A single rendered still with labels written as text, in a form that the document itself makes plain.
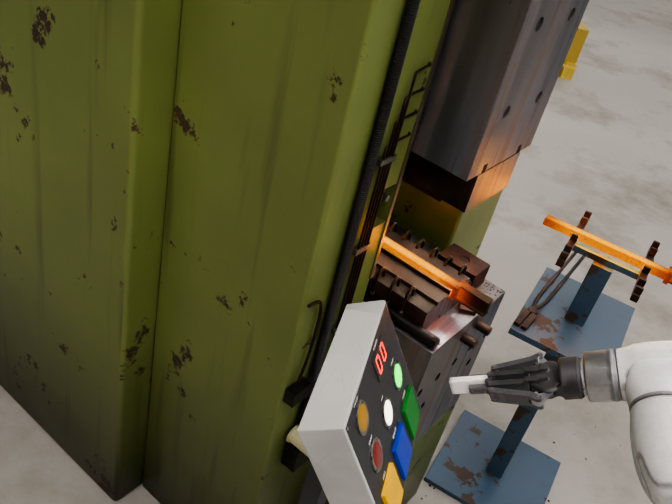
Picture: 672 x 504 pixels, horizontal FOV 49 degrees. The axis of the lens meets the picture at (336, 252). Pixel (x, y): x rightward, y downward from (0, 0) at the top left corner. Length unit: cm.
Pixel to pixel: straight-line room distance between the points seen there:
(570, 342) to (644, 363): 93
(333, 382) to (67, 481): 144
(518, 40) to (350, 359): 64
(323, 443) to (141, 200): 77
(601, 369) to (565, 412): 188
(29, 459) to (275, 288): 128
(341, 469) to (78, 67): 100
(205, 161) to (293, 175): 25
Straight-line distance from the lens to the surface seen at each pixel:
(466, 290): 181
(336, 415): 117
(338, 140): 131
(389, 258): 187
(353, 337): 132
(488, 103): 144
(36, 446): 263
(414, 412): 148
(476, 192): 159
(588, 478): 301
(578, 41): 672
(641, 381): 131
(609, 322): 240
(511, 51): 141
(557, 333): 225
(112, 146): 166
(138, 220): 172
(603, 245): 219
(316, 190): 138
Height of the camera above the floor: 205
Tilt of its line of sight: 35 degrees down
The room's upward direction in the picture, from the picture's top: 14 degrees clockwise
